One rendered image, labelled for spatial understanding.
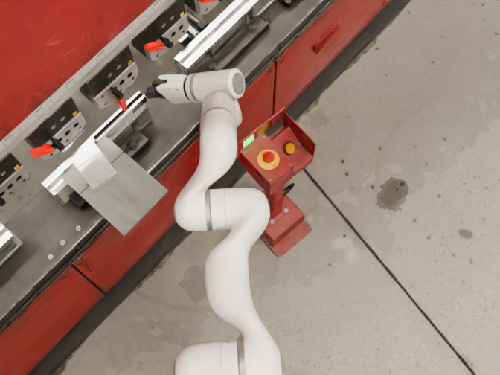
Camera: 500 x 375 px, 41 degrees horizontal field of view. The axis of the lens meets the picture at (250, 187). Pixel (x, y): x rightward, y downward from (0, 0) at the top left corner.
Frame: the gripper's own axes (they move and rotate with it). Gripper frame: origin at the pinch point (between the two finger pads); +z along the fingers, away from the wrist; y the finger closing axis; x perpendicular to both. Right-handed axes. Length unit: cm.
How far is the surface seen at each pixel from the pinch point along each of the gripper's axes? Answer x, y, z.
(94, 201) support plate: 37.0, 3.3, 6.9
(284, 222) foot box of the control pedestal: 5, -99, 5
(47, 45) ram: 20, 53, -19
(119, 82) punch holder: 9.7, 21.2, -8.7
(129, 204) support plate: 36.0, -1.9, -2.1
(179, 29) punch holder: -10.6, 13.9, -17.7
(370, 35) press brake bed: -97, -117, -11
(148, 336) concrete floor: 62, -87, 51
